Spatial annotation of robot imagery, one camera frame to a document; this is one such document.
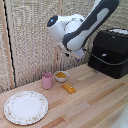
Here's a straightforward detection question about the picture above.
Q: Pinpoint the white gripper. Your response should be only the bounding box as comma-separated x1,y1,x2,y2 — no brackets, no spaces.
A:
61,43,86,62

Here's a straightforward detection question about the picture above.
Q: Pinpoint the yellow food piece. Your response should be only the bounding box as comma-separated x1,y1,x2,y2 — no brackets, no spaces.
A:
62,83,77,95

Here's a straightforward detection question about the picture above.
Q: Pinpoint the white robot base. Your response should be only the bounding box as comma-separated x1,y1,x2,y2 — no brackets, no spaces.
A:
112,105,128,128

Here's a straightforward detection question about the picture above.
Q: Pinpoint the yellow food in bowl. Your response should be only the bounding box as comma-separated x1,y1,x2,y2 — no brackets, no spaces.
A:
55,71,68,79

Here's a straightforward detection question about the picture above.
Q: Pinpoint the small white bowl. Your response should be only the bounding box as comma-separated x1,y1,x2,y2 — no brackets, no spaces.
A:
53,70,70,83

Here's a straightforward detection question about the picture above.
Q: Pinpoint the pink cup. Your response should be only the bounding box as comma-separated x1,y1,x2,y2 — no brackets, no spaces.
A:
41,72,55,90

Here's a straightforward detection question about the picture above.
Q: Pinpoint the black toaster oven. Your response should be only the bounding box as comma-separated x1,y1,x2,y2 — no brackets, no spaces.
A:
92,28,128,65

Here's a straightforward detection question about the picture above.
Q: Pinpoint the woven folding screen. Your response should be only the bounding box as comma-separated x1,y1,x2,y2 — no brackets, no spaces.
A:
0,0,128,94

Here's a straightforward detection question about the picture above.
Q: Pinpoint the white floral rim plate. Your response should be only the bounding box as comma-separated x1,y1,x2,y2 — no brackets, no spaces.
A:
3,90,50,126

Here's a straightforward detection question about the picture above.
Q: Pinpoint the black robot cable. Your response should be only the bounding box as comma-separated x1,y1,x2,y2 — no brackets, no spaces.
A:
82,48,128,66

